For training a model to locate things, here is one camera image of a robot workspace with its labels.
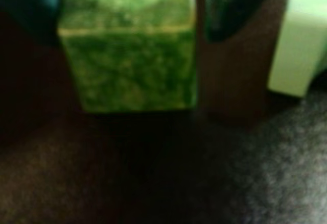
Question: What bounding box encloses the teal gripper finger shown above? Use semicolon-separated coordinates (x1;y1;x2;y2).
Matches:
204;0;271;43
0;0;62;46

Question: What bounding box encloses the mint green arch block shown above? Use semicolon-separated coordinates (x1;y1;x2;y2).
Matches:
267;0;327;99

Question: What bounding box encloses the green wooden cube block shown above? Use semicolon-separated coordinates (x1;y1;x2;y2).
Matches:
57;0;199;114

